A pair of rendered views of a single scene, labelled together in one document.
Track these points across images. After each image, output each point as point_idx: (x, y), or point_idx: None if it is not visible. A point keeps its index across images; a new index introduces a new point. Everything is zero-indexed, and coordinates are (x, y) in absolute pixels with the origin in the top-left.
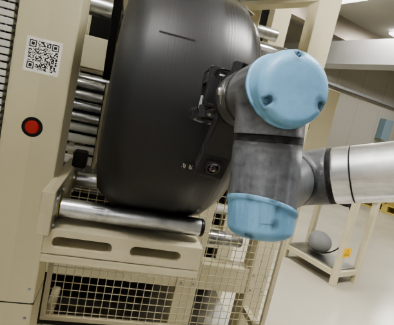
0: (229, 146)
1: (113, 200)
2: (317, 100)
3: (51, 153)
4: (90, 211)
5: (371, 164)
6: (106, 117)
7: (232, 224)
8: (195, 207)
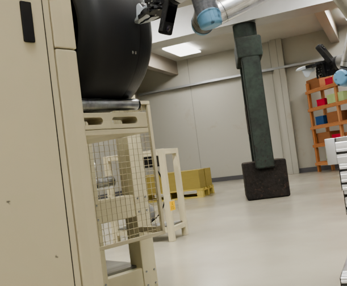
0: (172, 16)
1: (89, 93)
2: None
3: None
4: (82, 101)
5: (229, 1)
6: (88, 32)
7: (205, 21)
8: (135, 85)
